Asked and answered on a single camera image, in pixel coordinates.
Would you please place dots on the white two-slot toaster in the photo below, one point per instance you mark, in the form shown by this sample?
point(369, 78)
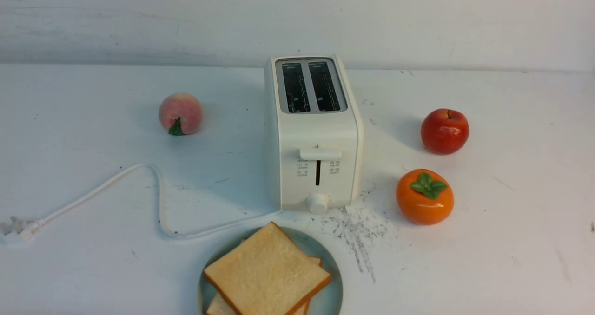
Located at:
point(314, 134)

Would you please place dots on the toast slice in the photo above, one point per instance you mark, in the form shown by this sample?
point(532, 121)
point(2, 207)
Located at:
point(253, 285)
point(270, 240)

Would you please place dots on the orange persimmon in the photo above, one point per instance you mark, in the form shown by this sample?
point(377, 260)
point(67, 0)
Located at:
point(424, 197)

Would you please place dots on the pink peach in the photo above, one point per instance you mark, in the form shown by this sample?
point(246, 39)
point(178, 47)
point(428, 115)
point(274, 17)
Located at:
point(181, 114)

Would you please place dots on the light green plate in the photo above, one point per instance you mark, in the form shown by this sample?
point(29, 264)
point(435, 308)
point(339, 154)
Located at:
point(328, 301)

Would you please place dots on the red apple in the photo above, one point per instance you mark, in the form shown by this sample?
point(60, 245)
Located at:
point(444, 131)

